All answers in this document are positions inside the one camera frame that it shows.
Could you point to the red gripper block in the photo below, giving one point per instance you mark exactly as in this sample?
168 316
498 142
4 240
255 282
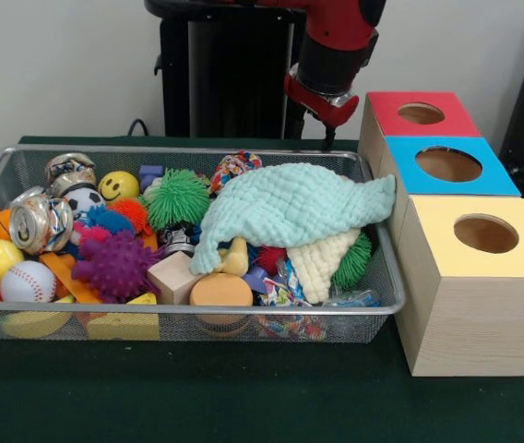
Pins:
327 103

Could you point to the mint green cloth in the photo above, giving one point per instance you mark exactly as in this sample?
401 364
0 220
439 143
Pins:
290 208

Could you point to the clear wrapper with blue print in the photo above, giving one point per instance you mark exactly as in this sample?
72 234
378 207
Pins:
354 298

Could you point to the wooden three-hole sorting box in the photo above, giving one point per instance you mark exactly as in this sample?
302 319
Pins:
465 314

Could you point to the clear mesh bin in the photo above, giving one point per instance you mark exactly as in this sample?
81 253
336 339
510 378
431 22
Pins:
151 323

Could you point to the cream knitted cloth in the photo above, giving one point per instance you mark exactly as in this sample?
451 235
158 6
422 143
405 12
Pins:
322 263

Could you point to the green spiky ball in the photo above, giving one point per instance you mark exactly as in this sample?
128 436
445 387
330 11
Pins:
177 197
356 263

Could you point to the orange round disc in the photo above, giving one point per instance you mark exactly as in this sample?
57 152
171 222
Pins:
220 291

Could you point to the wooden cube block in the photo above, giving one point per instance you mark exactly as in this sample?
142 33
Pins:
174 277

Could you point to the yellow smiley face ball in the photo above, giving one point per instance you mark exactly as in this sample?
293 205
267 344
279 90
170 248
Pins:
119 186

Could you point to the purple spiky ball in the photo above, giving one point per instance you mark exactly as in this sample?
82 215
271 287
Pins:
116 265

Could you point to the dark green table cloth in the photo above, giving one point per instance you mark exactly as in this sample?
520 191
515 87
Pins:
244 397

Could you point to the crushed silver can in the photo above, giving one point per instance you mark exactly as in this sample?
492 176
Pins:
39 221

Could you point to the white baseball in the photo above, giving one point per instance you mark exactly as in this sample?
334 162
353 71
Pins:
28 281

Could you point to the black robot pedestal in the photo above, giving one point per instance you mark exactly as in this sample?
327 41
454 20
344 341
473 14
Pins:
225 83

